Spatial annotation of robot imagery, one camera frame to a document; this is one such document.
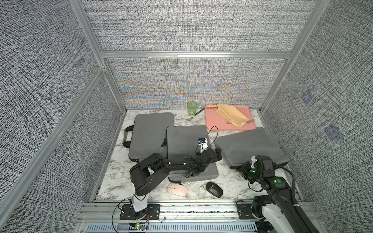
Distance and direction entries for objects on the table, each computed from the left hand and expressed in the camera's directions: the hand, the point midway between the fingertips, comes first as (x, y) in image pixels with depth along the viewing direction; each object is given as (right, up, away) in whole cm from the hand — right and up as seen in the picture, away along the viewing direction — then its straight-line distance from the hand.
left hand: (219, 151), depth 85 cm
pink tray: (+3, +17, +28) cm, 33 cm away
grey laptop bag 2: (-21, +6, +3) cm, 22 cm away
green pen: (-9, +26, +33) cm, 43 cm away
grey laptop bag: (-45, +11, +16) cm, 49 cm away
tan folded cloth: (+19, +23, +32) cm, 44 cm away
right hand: (+9, -6, -4) cm, 11 cm away
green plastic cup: (-15, +28, +25) cm, 41 cm away
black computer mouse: (-4, -20, -5) cm, 21 cm away
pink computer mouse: (-24, -20, -6) cm, 32 cm away
